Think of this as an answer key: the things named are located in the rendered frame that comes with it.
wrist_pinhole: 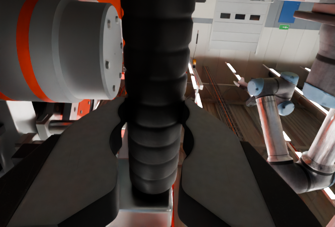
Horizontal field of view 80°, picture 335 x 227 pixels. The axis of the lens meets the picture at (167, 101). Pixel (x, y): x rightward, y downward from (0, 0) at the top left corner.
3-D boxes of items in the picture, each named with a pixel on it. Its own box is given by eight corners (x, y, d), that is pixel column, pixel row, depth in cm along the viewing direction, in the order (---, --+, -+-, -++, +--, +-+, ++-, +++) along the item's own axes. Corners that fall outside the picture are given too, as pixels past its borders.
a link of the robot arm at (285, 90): (283, 77, 84) (274, 100, 90) (304, 76, 87) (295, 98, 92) (270, 70, 91) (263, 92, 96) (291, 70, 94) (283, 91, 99)
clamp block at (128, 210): (37, 209, 13) (54, 251, 16) (174, 210, 14) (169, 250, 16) (68, 155, 18) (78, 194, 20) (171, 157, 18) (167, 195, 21)
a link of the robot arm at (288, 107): (298, 100, 91) (292, 116, 95) (281, 90, 100) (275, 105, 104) (284, 101, 89) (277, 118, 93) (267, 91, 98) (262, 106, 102)
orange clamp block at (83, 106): (47, 114, 52) (62, 121, 60) (78, 115, 52) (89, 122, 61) (52, 89, 54) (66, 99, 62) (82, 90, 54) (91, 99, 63)
